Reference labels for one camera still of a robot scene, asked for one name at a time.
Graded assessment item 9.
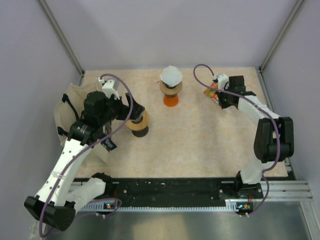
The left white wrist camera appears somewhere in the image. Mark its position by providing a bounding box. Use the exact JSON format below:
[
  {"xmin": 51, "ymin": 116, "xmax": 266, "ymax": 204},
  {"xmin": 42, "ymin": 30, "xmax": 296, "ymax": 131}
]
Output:
[{"xmin": 98, "ymin": 78, "xmax": 120, "ymax": 100}]

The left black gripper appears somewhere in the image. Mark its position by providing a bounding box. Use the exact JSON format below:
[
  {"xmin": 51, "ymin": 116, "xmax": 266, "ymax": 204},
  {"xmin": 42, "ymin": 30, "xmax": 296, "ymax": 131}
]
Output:
[{"xmin": 98, "ymin": 93, "xmax": 145, "ymax": 126}]

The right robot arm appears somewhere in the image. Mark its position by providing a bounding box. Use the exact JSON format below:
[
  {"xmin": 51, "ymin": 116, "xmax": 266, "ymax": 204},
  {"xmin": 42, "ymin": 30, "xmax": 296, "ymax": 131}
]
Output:
[{"xmin": 213, "ymin": 73, "xmax": 295, "ymax": 198}]

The dark glass carafe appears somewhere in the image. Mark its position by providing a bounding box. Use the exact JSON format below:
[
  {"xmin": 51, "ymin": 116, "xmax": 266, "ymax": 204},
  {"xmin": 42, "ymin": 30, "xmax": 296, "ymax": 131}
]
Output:
[{"xmin": 131, "ymin": 126, "xmax": 149, "ymax": 138}]

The aluminium frame rail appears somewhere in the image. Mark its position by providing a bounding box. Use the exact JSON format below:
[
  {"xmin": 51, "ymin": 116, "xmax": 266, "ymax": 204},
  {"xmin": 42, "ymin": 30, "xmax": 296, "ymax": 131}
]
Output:
[{"xmin": 69, "ymin": 178, "xmax": 313, "ymax": 214}]

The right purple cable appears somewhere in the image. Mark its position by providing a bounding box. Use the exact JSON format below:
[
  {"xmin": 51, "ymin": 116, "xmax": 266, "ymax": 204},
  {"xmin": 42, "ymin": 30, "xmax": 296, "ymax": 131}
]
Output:
[{"xmin": 193, "ymin": 64, "xmax": 281, "ymax": 217}]

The purple cable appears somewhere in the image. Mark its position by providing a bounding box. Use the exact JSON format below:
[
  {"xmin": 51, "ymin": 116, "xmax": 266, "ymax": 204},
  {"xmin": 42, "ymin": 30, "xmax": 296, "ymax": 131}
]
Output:
[
  {"xmin": 193, "ymin": 64, "xmax": 281, "ymax": 217},
  {"xmin": 38, "ymin": 73, "xmax": 135, "ymax": 238}
]

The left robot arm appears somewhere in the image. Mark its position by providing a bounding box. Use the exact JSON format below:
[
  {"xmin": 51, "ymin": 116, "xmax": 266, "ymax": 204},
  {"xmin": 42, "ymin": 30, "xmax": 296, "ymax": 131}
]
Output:
[{"xmin": 24, "ymin": 91, "xmax": 145, "ymax": 231}]

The blue ribbed glass dripper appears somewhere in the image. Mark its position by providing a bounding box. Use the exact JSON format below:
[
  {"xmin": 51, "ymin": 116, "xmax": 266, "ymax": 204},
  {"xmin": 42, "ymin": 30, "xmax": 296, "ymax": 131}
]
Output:
[{"xmin": 163, "ymin": 83, "xmax": 177, "ymax": 89}]

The orange glass carafe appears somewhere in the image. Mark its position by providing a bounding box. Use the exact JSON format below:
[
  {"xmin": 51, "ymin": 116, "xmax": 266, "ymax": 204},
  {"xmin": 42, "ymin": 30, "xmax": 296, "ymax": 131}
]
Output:
[{"xmin": 163, "ymin": 94, "xmax": 179, "ymax": 107}]

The wooden ring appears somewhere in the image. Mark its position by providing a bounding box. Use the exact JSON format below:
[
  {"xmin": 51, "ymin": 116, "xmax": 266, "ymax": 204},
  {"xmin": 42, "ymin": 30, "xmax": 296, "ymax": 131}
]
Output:
[
  {"xmin": 159, "ymin": 81, "xmax": 183, "ymax": 97},
  {"xmin": 124, "ymin": 111, "xmax": 151, "ymax": 132}
]

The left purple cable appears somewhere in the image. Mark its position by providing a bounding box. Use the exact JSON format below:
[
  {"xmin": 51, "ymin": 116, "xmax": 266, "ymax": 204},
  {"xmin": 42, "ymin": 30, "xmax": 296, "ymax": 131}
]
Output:
[{"xmin": 38, "ymin": 73, "xmax": 135, "ymax": 238}]

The orange snack packet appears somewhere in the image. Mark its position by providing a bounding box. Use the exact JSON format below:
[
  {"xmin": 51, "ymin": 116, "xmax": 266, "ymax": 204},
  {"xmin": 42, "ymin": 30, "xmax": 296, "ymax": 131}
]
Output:
[{"xmin": 203, "ymin": 82, "xmax": 219, "ymax": 102}]

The beige canvas tote bag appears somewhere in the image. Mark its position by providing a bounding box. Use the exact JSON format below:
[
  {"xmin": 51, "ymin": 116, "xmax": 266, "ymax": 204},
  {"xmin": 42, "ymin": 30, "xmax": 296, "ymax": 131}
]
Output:
[{"xmin": 54, "ymin": 80, "xmax": 111, "ymax": 167}]

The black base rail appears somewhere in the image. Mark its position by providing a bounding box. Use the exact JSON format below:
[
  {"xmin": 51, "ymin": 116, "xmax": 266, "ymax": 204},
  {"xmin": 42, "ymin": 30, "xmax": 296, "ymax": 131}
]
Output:
[{"xmin": 100, "ymin": 177, "xmax": 263, "ymax": 208}]

